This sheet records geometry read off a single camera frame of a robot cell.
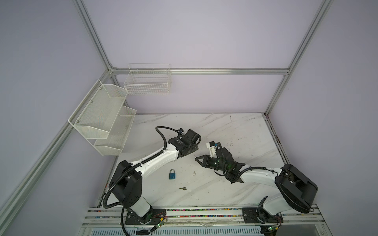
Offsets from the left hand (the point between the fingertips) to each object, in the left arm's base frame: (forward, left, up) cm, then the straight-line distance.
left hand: (192, 147), depth 85 cm
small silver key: (-19, +5, -14) cm, 24 cm away
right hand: (-8, -1, -1) cm, 8 cm away
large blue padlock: (-11, +12, -14) cm, 21 cm away
